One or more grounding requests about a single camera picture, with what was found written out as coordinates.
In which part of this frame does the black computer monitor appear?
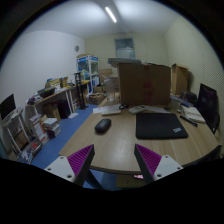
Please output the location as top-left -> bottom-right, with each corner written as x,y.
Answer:
0,94 -> 16,119

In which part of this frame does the stack of books on floor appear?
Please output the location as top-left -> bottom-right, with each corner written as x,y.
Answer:
43,118 -> 61,139

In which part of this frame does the blue white claw machine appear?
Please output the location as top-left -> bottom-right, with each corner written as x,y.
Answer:
77,55 -> 100,86

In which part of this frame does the white side desk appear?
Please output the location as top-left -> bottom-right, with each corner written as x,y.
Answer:
26,88 -> 74,117

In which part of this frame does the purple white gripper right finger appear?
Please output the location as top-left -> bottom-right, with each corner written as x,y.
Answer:
134,144 -> 182,184

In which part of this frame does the black tall stand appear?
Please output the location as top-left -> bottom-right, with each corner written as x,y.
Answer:
74,72 -> 88,110

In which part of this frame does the grey calculator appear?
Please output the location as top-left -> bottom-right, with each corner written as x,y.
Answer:
129,105 -> 146,115

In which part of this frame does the open notebook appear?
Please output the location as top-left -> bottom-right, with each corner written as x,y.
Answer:
182,106 -> 205,123

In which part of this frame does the black marker pen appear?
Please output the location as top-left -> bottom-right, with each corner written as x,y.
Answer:
180,115 -> 198,127

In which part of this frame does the large brown cardboard box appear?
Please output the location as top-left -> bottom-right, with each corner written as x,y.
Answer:
118,63 -> 171,106

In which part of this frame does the black office chair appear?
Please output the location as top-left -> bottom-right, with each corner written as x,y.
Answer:
196,84 -> 220,133

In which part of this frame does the white shelf rack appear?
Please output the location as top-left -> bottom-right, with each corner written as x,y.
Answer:
0,107 -> 31,157

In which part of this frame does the black mouse pad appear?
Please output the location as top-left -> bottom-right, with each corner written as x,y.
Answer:
136,113 -> 188,140

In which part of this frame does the black computer mouse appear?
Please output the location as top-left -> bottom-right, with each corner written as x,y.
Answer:
95,119 -> 111,134

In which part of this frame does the tall cardboard box right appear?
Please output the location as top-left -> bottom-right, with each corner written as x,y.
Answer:
172,64 -> 188,95

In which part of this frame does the clear plastic jug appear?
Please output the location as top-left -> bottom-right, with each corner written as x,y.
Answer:
104,77 -> 118,102

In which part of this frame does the small black round object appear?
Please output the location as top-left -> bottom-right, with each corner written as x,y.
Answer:
119,104 -> 129,110

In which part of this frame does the white keyboard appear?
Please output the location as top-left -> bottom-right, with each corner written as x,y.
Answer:
102,109 -> 121,116

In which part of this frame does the wooden round-edged table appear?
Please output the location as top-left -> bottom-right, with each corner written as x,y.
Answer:
58,96 -> 223,176

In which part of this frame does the ceiling light strip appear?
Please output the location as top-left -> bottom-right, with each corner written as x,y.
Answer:
105,7 -> 117,23

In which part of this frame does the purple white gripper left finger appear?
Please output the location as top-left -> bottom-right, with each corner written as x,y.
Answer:
45,144 -> 95,186

